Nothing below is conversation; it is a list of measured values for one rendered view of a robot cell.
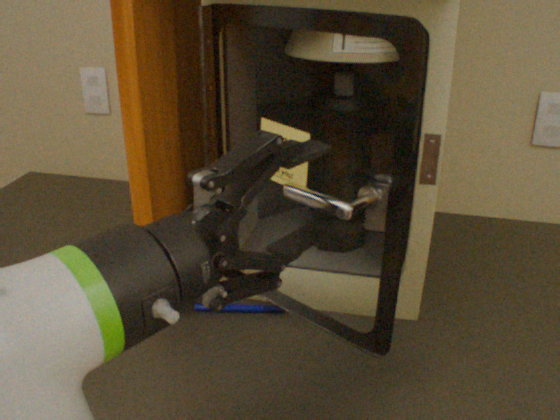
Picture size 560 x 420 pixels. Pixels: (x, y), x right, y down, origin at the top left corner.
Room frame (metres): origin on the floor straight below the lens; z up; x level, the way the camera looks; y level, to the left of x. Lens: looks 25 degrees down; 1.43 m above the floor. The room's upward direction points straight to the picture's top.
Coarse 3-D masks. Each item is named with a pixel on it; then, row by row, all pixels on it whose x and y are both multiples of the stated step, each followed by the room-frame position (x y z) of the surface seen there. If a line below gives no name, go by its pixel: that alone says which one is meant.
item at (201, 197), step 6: (198, 174) 0.40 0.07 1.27; (204, 174) 0.40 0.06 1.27; (192, 180) 0.40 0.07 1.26; (198, 180) 0.39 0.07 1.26; (198, 186) 0.39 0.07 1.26; (198, 192) 0.39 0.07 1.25; (204, 192) 0.39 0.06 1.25; (210, 192) 0.40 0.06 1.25; (216, 192) 0.40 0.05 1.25; (198, 198) 0.39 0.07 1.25; (204, 198) 0.39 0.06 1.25; (198, 204) 0.39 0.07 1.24; (204, 204) 0.39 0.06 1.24
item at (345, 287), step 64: (256, 64) 0.61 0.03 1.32; (320, 64) 0.55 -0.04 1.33; (384, 64) 0.49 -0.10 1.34; (256, 128) 0.61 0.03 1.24; (320, 128) 0.54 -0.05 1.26; (384, 128) 0.49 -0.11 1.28; (384, 192) 0.49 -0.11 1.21; (320, 256) 0.54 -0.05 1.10; (384, 256) 0.48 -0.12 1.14; (320, 320) 0.54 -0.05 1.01; (384, 320) 0.47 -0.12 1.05
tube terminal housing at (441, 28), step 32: (224, 0) 0.68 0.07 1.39; (256, 0) 0.67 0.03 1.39; (288, 0) 0.66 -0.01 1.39; (320, 0) 0.65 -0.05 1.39; (352, 0) 0.64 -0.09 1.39; (384, 0) 0.63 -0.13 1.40; (416, 0) 0.62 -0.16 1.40; (448, 0) 0.62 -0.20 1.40; (448, 32) 0.61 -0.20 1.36; (448, 64) 0.61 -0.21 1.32; (448, 96) 0.61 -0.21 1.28; (416, 192) 0.62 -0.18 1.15; (416, 224) 0.62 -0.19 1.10; (416, 256) 0.62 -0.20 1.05; (416, 288) 0.61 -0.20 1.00; (416, 320) 0.61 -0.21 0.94
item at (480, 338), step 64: (0, 192) 1.09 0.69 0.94; (64, 192) 1.09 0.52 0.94; (128, 192) 1.09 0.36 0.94; (0, 256) 0.79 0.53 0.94; (448, 256) 0.80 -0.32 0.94; (512, 256) 0.80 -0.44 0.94; (192, 320) 0.62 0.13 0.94; (256, 320) 0.62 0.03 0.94; (448, 320) 0.61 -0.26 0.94; (512, 320) 0.61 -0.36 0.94; (128, 384) 0.48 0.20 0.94; (192, 384) 0.48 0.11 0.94; (256, 384) 0.48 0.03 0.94; (320, 384) 0.48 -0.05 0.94; (384, 384) 0.48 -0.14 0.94; (448, 384) 0.48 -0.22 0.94; (512, 384) 0.47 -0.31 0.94
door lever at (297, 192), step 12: (288, 192) 0.51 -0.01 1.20; (300, 192) 0.50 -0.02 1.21; (312, 192) 0.49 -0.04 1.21; (360, 192) 0.50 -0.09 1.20; (372, 192) 0.49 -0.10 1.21; (312, 204) 0.49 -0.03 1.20; (324, 204) 0.48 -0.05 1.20; (336, 204) 0.47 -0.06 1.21; (348, 204) 0.46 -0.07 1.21; (360, 204) 0.48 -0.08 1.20; (372, 204) 0.49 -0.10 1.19; (348, 216) 0.46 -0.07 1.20
